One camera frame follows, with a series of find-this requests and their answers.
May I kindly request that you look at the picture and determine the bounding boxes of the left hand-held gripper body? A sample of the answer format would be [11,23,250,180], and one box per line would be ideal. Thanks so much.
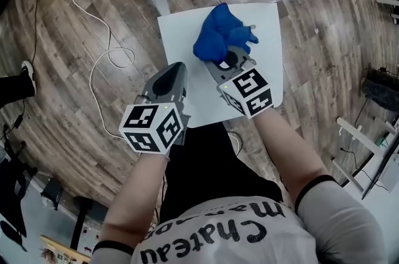
[118,61,191,154]

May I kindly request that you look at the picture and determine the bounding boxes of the black box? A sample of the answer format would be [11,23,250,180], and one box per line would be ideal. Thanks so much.
[40,177,65,211]

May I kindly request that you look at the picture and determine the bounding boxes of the thin black cable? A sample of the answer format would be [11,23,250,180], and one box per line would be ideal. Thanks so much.
[30,0,60,66]

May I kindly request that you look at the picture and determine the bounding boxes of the wooden board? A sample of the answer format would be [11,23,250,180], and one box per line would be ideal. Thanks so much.
[39,234,92,264]

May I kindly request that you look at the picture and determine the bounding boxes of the white metal rack frame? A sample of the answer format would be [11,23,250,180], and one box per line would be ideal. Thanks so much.
[331,117,399,202]

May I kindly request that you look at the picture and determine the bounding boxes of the short white cable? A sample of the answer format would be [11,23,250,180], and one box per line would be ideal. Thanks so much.
[226,130,243,155]

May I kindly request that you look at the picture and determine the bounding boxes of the blue cloth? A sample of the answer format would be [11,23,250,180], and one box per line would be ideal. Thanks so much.
[192,2,260,62]

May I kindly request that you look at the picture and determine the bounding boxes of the person's left forearm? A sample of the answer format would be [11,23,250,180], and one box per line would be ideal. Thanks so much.
[99,152,171,253]

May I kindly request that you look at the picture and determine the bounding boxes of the black bag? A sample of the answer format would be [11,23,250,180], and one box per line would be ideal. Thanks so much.
[360,67,399,113]

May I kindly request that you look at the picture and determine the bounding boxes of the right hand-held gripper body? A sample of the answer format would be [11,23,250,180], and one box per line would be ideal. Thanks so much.
[204,46,275,120]

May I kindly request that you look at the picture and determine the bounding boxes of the white printed t-shirt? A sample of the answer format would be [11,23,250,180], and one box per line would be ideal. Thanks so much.
[90,174,388,264]

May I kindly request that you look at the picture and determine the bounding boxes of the black tripod stand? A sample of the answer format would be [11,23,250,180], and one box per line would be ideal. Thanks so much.
[0,124,39,253]

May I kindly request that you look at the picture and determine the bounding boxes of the white chair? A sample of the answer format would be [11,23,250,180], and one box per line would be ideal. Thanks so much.
[148,0,393,129]

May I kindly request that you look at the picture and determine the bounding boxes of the person's black trousers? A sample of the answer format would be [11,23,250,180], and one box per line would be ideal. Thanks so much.
[158,123,285,223]

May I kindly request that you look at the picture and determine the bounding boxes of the person's right forearm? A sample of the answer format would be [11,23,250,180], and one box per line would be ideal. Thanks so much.
[253,106,337,206]

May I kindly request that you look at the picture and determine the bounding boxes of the black post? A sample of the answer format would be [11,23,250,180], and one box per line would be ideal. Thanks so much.
[69,195,98,252]

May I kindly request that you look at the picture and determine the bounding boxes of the long white cable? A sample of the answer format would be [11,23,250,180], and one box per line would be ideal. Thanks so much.
[69,0,137,140]

